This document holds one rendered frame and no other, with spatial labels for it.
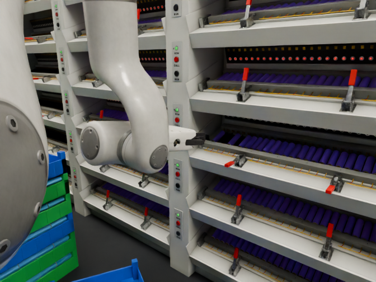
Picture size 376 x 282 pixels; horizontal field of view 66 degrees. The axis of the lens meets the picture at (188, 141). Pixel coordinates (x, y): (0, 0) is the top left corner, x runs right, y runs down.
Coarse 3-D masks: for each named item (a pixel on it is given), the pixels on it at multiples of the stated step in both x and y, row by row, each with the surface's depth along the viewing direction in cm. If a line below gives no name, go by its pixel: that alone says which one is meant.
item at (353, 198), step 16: (208, 128) 103; (272, 128) 94; (288, 128) 90; (368, 144) 78; (192, 160) 97; (208, 160) 93; (224, 160) 91; (240, 176) 87; (256, 176) 83; (272, 176) 80; (288, 176) 78; (304, 176) 77; (288, 192) 79; (304, 192) 75; (320, 192) 72; (336, 192) 70; (352, 192) 69; (368, 192) 68; (352, 208) 69; (368, 208) 66
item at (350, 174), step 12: (204, 144) 98; (216, 144) 95; (252, 156) 87; (264, 156) 84; (276, 156) 83; (300, 168) 79; (312, 168) 76; (324, 168) 74; (336, 168) 73; (360, 180) 70; (372, 180) 68
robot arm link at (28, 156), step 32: (0, 0) 17; (0, 32) 15; (0, 64) 14; (0, 96) 12; (32, 96) 16; (0, 128) 12; (32, 128) 14; (0, 160) 12; (32, 160) 14; (0, 192) 11; (32, 192) 14; (0, 224) 12; (32, 224) 14; (0, 256) 12
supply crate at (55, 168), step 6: (54, 156) 106; (60, 156) 102; (54, 162) 100; (60, 162) 102; (66, 162) 104; (54, 168) 100; (60, 168) 102; (66, 168) 104; (48, 174) 99; (54, 174) 101; (60, 174) 103
